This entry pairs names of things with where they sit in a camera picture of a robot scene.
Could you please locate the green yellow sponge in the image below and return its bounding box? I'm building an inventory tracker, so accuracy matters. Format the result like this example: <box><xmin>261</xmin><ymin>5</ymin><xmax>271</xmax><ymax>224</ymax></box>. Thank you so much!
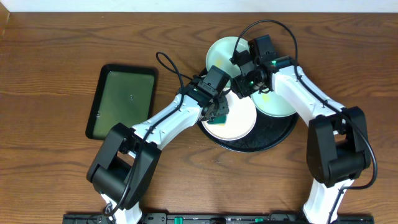
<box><xmin>207</xmin><ymin>115</ymin><xmax>227</xmax><ymax>125</ymax></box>

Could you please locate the white plate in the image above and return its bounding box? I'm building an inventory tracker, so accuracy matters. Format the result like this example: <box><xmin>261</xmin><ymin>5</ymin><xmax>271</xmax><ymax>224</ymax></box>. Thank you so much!
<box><xmin>201</xmin><ymin>91</ymin><xmax>257</xmax><ymax>141</ymax></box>

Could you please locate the mint green plate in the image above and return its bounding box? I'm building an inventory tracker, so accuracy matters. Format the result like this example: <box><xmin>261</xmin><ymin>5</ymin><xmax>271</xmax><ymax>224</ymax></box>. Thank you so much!
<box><xmin>251</xmin><ymin>91</ymin><xmax>296</xmax><ymax>118</ymax></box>
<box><xmin>206</xmin><ymin>37</ymin><xmax>241</xmax><ymax>78</ymax></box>

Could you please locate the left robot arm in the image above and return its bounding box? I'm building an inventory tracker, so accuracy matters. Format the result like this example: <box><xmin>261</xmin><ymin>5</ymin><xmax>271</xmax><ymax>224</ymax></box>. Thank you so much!
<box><xmin>86</xmin><ymin>75</ymin><xmax>229</xmax><ymax>223</ymax></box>

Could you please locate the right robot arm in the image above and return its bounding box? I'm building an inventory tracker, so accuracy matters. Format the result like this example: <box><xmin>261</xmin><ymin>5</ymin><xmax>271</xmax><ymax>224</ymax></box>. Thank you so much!
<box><xmin>231</xmin><ymin>50</ymin><xmax>378</xmax><ymax>223</ymax></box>

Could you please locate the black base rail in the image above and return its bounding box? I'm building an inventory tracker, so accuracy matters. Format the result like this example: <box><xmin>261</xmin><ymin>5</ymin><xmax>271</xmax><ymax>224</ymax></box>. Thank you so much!
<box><xmin>62</xmin><ymin>212</ymin><xmax>376</xmax><ymax>224</ymax></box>

